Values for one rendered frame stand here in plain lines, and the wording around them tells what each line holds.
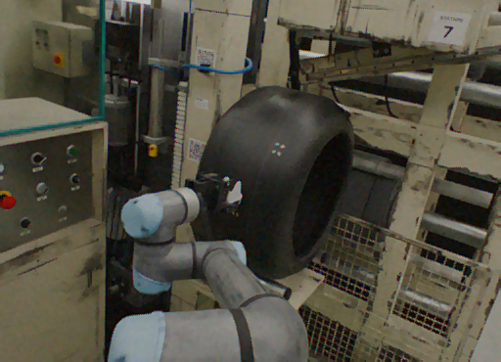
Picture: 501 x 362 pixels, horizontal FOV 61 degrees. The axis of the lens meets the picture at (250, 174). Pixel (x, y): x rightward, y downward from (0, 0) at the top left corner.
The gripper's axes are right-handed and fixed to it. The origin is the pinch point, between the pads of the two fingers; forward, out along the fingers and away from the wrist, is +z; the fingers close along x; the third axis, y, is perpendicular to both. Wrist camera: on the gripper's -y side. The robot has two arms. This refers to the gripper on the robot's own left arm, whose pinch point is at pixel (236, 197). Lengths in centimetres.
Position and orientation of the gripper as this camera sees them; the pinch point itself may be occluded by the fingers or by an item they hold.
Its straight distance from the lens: 107.9
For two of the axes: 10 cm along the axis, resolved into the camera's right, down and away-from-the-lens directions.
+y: 2.0, -9.5, -2.5
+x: -8.4, -3.0, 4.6
